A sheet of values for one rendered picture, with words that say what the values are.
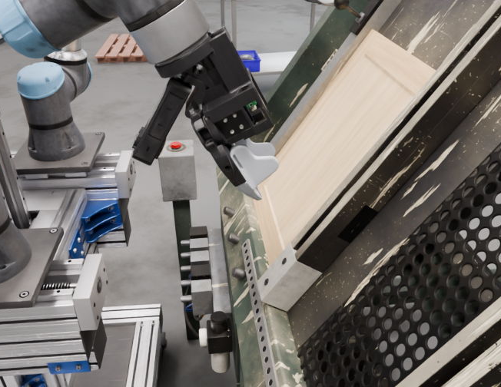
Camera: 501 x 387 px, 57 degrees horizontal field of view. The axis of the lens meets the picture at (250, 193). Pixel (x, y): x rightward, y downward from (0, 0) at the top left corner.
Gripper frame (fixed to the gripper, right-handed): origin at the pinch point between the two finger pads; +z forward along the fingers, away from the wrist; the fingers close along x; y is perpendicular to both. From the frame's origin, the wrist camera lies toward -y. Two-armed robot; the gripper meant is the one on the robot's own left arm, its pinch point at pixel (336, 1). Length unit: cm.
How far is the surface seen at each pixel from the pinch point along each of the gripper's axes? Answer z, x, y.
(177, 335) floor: 36, 132, 68
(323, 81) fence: 8.3, 18.9, 0.8
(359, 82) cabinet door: 10.5, 17.5, -13.4
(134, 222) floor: 14, 115, 158
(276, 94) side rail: 8.0, 24.5, 28.5
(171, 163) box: -10, 61, 35
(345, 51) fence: 8.1, 9.7, -2.1
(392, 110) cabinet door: 10.5, 23.5, -32.0
